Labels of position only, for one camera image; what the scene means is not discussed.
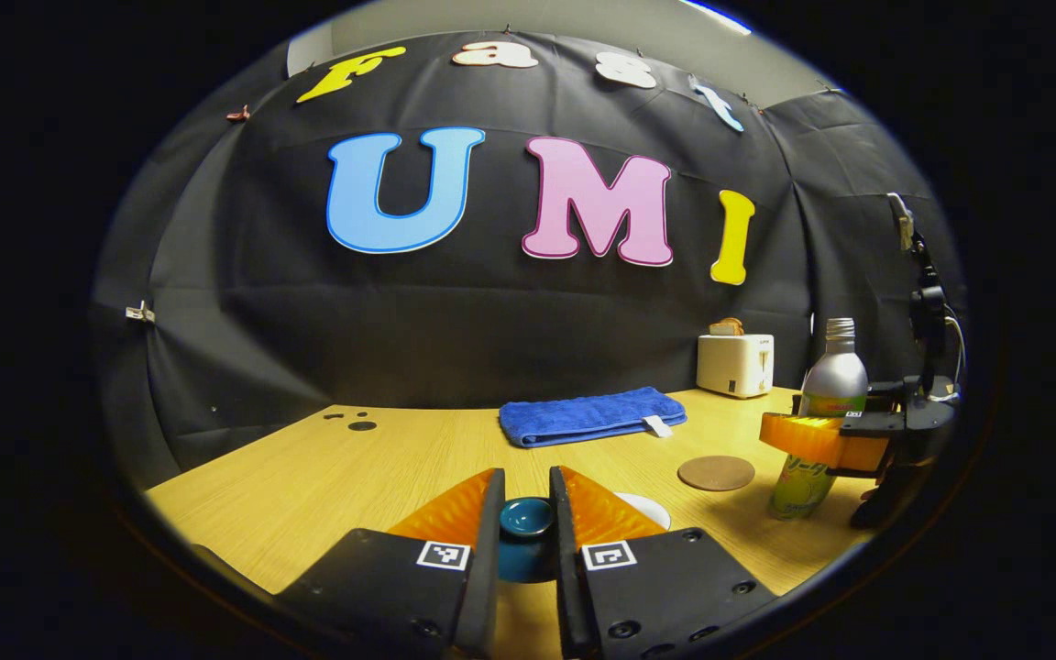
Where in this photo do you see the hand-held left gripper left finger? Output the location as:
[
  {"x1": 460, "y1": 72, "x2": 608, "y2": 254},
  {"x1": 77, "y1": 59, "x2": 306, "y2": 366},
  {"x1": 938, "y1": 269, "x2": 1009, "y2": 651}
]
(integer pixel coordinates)
[{"x1": 276, "y1": 467, "x2": 506, "y2": 659}]

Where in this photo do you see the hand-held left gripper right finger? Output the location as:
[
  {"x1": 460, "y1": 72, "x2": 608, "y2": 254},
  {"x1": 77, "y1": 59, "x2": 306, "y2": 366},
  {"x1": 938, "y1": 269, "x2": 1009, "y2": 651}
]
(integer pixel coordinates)
[{"x1": 549, "y1": 466, "x2": 778, "y2": 659}]

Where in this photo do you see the silver green-label water bottle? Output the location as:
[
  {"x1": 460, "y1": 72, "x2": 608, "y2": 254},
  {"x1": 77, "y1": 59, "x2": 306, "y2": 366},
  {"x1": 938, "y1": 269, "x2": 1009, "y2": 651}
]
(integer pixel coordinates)
[{"x1": 769, "y1": 317, "x2": 869, "y2": 522}]

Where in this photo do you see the dark teal teacup lid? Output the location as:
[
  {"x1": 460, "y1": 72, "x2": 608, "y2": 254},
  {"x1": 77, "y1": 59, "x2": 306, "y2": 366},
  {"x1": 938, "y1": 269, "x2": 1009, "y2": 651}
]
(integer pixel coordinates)
[{"x1": 498, "y1": 497, "x2": 558, "y2": 584}]

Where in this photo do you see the teal white-lined teacup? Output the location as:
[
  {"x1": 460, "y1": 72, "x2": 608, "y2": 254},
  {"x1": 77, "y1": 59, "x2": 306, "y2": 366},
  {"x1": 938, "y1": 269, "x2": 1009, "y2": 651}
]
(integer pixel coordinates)
[{"x1": 615, "y1": 492, "x2": 673, "y2": 531}]

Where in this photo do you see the round brown coaster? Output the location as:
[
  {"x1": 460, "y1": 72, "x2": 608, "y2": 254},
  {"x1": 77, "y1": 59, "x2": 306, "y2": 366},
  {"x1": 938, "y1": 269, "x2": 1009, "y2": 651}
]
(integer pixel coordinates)
[{"x1": 677, "y1": 456, "x2": 756, "y2": 492}]

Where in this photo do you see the white toaster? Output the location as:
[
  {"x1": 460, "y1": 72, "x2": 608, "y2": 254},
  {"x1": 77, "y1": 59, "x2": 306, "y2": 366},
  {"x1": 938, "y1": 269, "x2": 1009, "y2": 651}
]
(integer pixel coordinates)
[{"x1": 697, "y1": 333, "x2": 776, "y2": 400}]

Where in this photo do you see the blue folded towel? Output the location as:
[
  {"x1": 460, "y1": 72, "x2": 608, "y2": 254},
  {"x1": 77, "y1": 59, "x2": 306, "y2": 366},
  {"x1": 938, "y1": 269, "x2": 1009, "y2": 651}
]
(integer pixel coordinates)
[{"x1": 499, "y1": 386, "x2": 688, "y2": 449}]

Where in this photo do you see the black backdrop cloth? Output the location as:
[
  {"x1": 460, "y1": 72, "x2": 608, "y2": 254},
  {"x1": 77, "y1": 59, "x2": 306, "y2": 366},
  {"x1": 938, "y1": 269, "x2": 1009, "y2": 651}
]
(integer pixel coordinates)
[{"x1": 93, "y1": 30, "x2": 967, "y2": 491}]

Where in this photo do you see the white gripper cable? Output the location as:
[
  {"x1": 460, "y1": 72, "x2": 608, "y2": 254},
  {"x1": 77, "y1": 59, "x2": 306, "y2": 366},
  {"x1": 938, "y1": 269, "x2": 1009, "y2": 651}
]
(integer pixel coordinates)
[{"x1": 945, "y1": 316, "x2": 966, "y2": 400}]

